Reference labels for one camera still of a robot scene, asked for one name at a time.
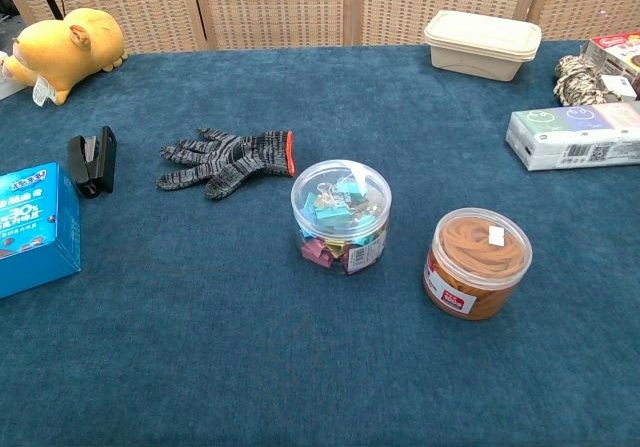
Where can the woven folding screen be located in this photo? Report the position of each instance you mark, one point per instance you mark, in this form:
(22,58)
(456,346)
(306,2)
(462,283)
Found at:
(280,2)

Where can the beige lidded lunch box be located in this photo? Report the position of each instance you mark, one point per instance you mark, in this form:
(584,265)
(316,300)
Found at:
(480,44)

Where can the red white snack box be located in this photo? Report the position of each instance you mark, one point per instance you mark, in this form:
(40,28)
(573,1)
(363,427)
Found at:
(620,54)

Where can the multicolour tissue pack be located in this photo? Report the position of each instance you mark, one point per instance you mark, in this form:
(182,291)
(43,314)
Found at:
(575,137)

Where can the white cardboard box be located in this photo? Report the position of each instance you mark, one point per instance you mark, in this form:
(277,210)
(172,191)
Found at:
(6,90)

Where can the clear jar of binder clips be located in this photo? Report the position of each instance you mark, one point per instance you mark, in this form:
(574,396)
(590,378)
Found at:
(340,217)

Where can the small white box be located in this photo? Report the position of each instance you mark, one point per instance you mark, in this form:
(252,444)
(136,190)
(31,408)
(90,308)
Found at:
(619,88)

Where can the black grey knit glove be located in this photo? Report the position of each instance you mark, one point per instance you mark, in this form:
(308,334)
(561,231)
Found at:
(235,159)

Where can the clear jar of rubber bands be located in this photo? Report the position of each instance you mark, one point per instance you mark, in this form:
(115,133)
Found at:
(475,267)

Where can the black stapler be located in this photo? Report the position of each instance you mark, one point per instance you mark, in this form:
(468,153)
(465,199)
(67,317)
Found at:
(100,162)

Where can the blue cookie box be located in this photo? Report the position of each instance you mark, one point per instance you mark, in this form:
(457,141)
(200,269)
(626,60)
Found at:
(35,227)

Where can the yellow plush toy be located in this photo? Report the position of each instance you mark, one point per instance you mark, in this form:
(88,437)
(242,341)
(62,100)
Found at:
(65,52)

